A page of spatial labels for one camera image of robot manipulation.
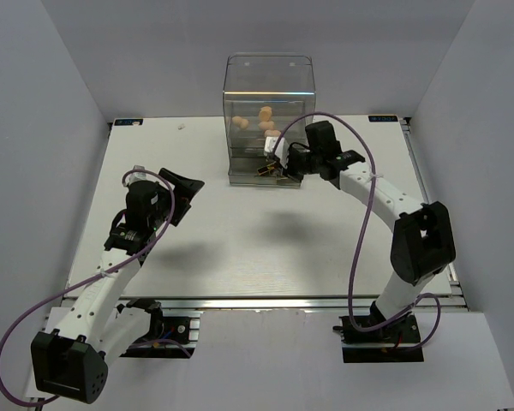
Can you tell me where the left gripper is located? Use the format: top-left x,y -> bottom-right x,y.
148,169 -> 203,229

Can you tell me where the gold lipstick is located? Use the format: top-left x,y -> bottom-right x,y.
256,164 -> 275,176

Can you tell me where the orange teardrop sponge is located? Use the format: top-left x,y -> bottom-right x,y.
258,106 -> 272,122

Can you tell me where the beige gourd sponge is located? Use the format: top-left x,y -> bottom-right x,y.
231,116 -> 249,130

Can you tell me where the clear acrylic drawer organizer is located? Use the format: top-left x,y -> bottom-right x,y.
223,52 -> 316,188

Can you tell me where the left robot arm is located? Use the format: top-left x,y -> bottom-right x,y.
31,167 -> 205,404

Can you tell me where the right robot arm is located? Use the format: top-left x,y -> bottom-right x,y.
264,121 -> 456,342

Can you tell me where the blue label left corner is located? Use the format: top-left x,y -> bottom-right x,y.
113,118 -> 143,127

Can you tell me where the blue label corner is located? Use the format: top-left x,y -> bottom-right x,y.
113,118 -> 143,127
368,115 -> 398,122

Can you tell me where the blue label right corner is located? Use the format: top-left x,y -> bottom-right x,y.
368,115 -> 398,122

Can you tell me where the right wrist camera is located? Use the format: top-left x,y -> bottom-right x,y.
264,137 -> 289,168

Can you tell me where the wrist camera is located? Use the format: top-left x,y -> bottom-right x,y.
122,165 -> 147,188
264,137 -> 289,168

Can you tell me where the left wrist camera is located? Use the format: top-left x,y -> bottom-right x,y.
122,165 -> 147,188

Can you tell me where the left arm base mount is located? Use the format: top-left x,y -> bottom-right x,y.
120,312 -> 196,360

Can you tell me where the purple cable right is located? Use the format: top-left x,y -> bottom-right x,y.
272,111 -> 442,354

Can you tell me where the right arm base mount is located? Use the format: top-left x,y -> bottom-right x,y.
332,314 -> 424,364

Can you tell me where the aluminium rail frame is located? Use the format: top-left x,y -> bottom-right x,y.
59,117 -> 472,316

